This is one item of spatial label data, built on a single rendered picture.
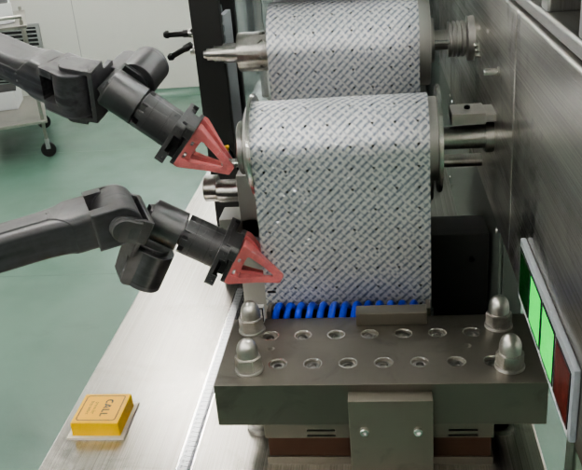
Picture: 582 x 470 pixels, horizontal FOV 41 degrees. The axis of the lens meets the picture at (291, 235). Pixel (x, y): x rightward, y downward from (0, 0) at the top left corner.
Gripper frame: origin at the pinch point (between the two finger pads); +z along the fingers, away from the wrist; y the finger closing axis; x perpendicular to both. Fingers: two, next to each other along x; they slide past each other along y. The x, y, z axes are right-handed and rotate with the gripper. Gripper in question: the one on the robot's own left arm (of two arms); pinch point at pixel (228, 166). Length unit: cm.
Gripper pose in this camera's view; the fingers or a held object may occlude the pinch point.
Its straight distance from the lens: 112.3
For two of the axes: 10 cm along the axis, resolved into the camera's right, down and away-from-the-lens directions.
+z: 8.2, 5.5, 1.8
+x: 5.7, -7.3, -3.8
